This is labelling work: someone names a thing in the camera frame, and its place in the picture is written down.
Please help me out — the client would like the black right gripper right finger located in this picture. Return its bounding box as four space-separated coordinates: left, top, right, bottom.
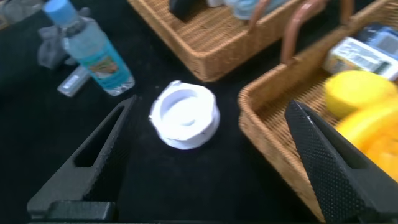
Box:
284 99 398 224

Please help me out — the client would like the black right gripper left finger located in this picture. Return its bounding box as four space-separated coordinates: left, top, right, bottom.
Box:
26 95 137 220

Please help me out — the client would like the water bottle with blue cap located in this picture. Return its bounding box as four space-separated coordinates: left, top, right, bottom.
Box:
42 0 136 96

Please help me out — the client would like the yellow banana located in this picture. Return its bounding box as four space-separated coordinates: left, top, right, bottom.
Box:
335 99 398 183

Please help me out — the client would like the dark table cloth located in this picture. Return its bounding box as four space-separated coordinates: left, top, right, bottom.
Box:
0 0 398 224

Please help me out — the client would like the small yellow lemon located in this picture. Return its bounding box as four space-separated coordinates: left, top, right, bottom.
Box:
324 70 398 119

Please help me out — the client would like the clear plastic toothbrush case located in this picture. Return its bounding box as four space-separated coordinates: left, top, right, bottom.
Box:
57 65 91 98

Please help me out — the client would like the white and green box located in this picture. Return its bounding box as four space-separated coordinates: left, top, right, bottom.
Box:
322 36 398 82

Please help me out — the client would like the grey crumpled cloth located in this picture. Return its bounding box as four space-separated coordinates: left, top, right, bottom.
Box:
37 7 91 69

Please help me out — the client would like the black curved case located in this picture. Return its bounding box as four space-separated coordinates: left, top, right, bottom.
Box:
169 0 206 21

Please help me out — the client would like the light blue bath loofah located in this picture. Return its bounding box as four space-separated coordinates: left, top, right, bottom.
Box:
223 0 287 20

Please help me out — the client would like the wicker basket with handles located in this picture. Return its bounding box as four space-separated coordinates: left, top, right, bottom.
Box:
127 0 312 83
238 0 398 223

